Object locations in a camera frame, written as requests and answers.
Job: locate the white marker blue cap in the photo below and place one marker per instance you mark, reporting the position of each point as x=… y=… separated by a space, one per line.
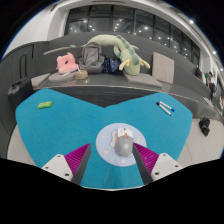
x=167 y=106

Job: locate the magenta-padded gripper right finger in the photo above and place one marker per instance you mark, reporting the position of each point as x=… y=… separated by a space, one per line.
x=148 y=159

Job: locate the grey backpack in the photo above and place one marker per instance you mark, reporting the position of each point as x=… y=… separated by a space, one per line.
x=91 y=57

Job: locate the grey white computer mouse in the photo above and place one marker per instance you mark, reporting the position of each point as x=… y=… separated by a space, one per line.
x=123 y=146

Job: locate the round light blue mouse pad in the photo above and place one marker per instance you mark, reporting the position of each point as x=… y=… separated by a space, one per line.
x=105 y=143

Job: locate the green eraser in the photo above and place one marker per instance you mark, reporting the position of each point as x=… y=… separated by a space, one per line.
x=45 y=105

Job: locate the ceiling lights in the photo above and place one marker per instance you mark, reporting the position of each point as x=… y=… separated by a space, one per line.
x=191 y=21

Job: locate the green dragon plush toy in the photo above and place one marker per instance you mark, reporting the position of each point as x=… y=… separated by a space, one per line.
x=128 y=55

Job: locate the upright beige square cushion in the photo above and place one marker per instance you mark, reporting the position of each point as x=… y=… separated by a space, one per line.
x=163 y=67

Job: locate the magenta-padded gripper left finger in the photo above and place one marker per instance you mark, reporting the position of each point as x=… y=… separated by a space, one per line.
x=76 y=159

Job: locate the black suitcase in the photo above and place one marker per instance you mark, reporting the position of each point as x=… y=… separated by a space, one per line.
x=19 y=93

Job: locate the tan round pouch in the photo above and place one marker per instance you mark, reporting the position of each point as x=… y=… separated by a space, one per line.
x=81 y=74

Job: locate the dark blue bag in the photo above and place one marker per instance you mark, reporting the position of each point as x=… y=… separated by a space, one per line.
x=110 y=66

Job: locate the black bag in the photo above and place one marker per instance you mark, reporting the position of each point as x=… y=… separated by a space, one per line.
x=204 y=126

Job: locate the pink plush cushion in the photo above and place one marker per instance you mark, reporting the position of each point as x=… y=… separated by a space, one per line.
x=66 y=63

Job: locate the grey flat seat cushion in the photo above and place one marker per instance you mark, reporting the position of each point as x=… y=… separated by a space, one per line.
x=40 y=80
x=143 y=80
x=58 y=77

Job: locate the person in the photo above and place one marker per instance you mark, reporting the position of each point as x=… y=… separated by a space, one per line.
x=210 y=83

